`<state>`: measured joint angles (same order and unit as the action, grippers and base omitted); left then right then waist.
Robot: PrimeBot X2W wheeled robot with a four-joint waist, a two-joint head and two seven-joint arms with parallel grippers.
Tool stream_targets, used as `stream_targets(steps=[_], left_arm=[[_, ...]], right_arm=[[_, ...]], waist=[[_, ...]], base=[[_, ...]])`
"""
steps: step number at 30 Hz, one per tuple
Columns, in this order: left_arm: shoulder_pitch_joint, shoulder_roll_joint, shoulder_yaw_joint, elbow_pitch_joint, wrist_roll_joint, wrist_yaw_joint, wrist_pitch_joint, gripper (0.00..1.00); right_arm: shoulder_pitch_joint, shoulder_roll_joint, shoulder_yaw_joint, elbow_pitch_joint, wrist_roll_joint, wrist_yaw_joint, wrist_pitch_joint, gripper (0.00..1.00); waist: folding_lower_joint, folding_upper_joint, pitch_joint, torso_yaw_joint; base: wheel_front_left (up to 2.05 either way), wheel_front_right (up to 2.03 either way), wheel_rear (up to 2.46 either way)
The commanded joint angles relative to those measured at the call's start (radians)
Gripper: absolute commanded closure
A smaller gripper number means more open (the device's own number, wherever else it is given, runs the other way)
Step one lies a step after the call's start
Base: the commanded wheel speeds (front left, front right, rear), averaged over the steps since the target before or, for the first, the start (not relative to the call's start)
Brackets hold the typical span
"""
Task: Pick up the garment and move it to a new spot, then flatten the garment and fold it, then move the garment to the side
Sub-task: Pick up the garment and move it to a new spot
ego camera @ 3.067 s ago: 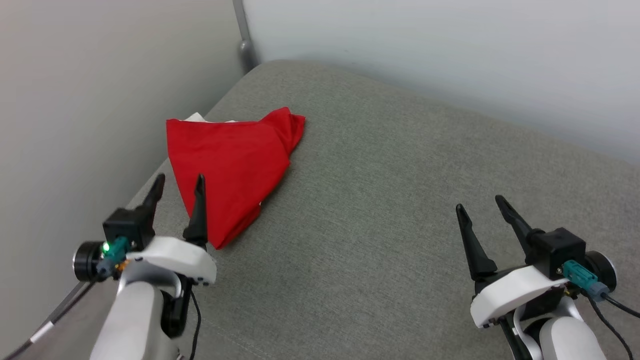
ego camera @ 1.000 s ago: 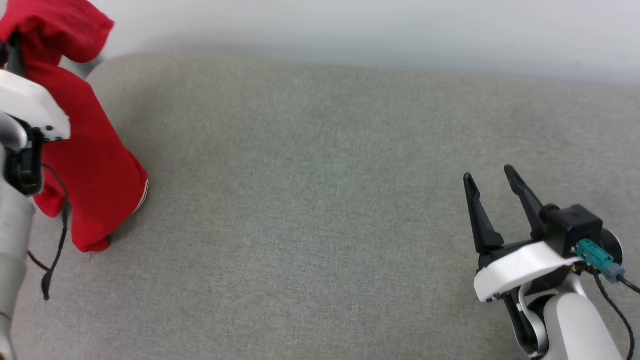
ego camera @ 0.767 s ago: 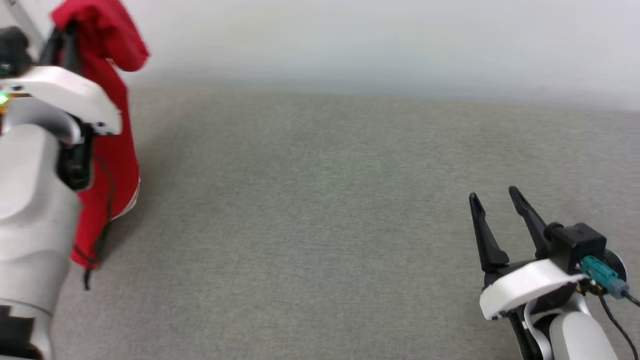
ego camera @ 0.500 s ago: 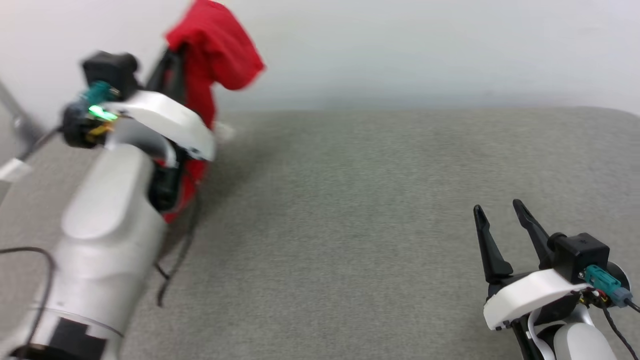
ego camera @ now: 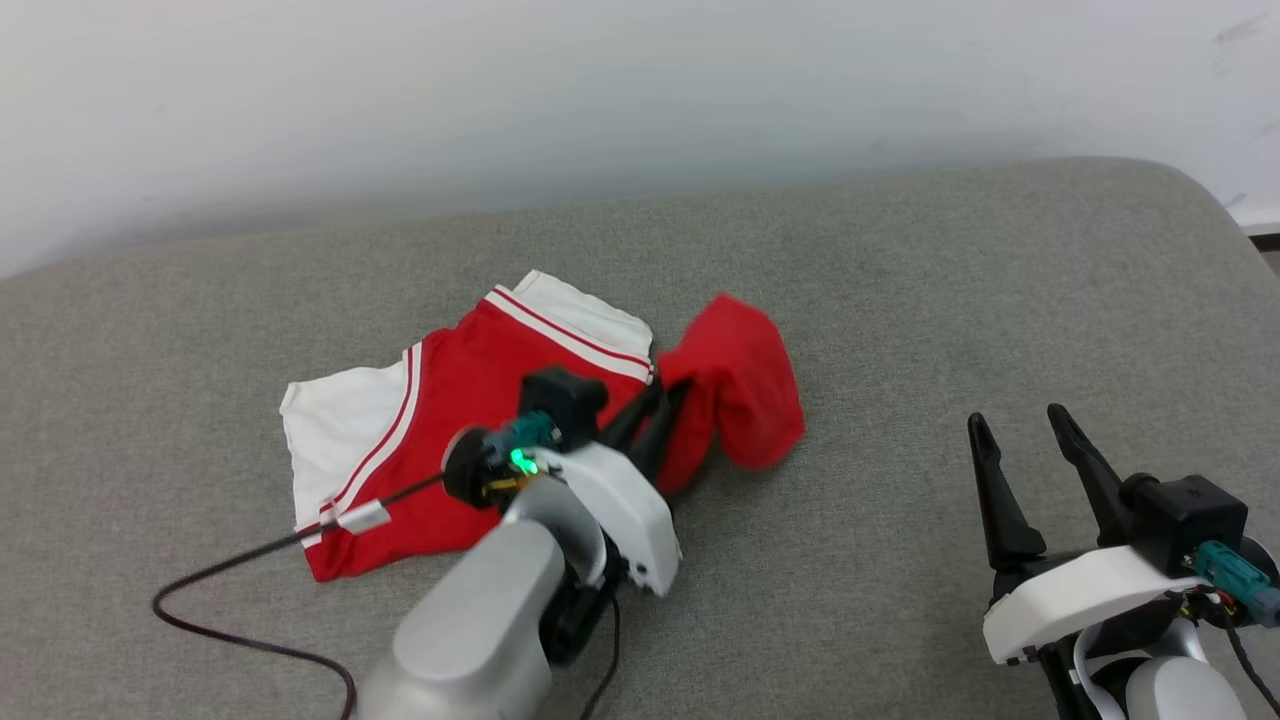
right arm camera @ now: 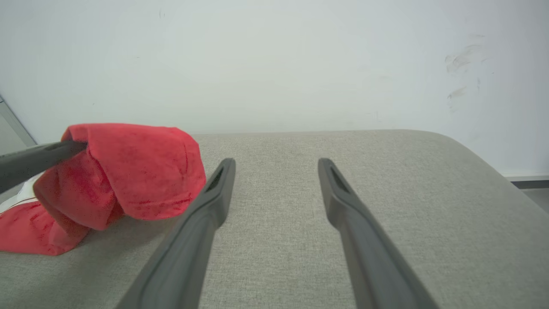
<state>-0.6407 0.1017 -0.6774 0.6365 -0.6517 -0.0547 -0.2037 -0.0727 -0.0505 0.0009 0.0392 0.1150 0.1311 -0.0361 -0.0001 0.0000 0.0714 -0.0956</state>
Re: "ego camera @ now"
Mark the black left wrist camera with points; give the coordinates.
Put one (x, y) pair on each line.
(562, 400)

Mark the grey fabric sofa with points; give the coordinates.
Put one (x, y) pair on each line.
(950, 300)

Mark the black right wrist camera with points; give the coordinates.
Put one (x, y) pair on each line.
(1190, 520)

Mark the teal left camera connector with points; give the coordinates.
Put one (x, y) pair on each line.
(522, 432)

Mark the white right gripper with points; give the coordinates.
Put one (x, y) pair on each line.
(1080, 598)

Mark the teal camera connector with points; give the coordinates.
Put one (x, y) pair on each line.
(522, 432)
(1240, 585)

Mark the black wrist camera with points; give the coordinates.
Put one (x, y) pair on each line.
(1190, 520)
(562, 400)

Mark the red and white shirt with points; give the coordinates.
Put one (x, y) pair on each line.
(470, 370)

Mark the teal right camera connector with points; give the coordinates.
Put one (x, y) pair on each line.
(1240, 585)

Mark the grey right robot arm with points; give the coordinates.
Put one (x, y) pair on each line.
(1170, 690)

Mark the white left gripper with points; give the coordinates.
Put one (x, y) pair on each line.
(630, 515)

